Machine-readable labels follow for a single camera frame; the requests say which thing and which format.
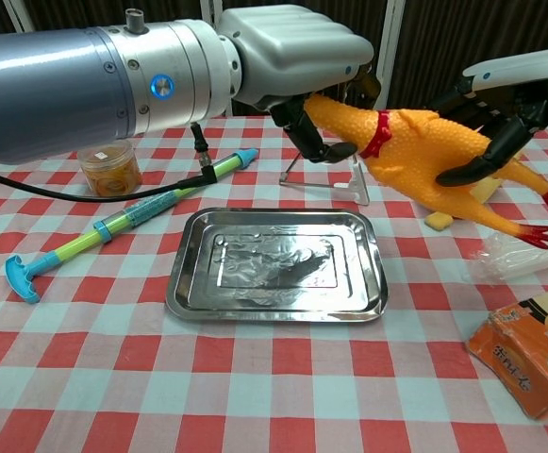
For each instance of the orange cardboard box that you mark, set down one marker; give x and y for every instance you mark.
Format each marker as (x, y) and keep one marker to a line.
(528, 358)

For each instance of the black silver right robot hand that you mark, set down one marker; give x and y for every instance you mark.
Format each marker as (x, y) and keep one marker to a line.
(528, 66)

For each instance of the blue green water pump toy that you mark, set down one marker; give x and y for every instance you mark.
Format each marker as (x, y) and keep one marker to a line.
(80, 240)

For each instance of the red white checkered tablecloth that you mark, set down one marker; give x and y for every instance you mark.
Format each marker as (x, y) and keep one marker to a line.
(302, 377)

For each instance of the silver metal tray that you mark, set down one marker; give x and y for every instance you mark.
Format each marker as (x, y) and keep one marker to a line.
(273, 264)

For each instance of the clear jar with orange contents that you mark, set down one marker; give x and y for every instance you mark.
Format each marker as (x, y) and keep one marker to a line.
(111, 177)

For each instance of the white partition post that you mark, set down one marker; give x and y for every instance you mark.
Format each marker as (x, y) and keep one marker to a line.
(210, 9)
(16, 14)
(393, 28)

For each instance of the yellow plush toy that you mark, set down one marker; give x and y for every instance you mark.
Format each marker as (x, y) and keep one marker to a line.
(438, 221)

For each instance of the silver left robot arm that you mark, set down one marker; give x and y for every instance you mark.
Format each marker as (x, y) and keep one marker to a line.
(66, 85)

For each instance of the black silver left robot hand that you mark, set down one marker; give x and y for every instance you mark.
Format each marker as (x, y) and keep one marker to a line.
(292, 42)

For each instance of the orange rubber chicken toy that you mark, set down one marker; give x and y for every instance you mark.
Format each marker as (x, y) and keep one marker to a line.
(420, 151)

